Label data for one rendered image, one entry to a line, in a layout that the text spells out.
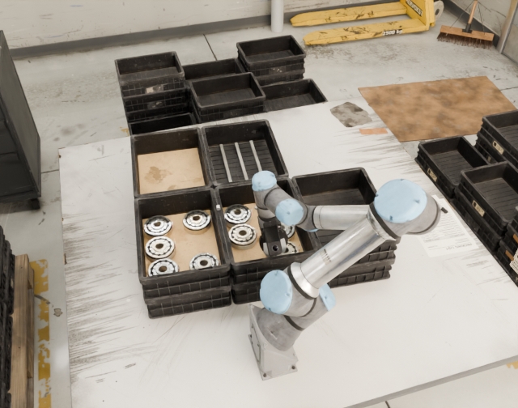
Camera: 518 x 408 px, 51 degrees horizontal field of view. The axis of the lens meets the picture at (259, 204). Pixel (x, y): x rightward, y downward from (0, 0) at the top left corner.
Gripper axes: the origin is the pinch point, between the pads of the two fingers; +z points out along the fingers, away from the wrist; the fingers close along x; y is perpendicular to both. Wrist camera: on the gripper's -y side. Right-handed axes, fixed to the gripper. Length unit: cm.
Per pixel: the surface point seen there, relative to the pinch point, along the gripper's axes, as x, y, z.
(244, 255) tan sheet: 10.6, 3.9, 0.9
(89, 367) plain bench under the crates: 68, -21, 7
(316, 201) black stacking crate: -22.2, 26.0, 5.0
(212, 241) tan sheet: 20.9, 12.9, -0.4
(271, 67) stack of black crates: -37, 183, 36
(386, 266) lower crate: -38.5, -7.5, 12.6
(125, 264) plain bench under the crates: 55, 20, 8
